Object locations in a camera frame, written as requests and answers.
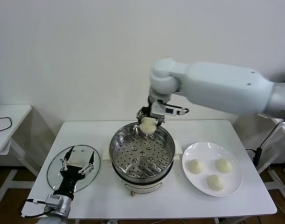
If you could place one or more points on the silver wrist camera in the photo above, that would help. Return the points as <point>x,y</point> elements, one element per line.
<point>54,201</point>
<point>158,109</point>

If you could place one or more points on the stainless steel steamer basket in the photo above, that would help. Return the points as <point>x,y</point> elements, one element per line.
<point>161,168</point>

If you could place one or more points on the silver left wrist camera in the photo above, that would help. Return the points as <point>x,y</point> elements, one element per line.
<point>54,201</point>

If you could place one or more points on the white laptop side table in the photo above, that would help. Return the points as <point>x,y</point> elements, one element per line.
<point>278,184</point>

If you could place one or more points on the round glass lid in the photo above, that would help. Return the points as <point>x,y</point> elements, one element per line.
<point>89,182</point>

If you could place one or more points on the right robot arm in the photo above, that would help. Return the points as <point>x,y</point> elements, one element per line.
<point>214,84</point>

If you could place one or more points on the white round plate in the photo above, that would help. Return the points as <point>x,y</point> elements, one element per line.
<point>203,185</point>

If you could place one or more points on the steel steamer pot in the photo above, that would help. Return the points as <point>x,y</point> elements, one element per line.
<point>142,187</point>

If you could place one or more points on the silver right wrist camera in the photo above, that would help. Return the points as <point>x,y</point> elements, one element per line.
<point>158,109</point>

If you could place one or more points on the white steamed baozi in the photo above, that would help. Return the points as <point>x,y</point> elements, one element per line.
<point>196,166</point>
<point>224,165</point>
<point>215,182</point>
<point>147,127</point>

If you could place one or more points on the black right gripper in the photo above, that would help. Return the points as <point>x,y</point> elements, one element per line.
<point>147,110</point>

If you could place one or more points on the black hanging power adapter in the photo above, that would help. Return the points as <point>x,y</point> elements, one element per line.
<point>257,156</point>

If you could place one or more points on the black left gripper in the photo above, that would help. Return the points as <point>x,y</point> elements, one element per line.
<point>68,179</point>

